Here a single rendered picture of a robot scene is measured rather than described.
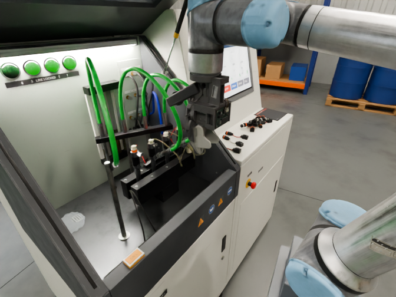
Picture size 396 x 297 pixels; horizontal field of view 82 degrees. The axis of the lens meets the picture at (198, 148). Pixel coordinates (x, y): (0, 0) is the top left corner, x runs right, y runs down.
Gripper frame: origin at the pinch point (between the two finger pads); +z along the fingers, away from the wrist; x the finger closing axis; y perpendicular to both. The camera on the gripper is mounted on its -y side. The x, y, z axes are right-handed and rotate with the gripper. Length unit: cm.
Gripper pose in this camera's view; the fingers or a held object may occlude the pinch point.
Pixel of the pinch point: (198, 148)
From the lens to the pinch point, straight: 61.6
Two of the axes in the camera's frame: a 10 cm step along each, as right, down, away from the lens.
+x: 6.1, -3.9, 6.9
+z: 0.0, 8.7, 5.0
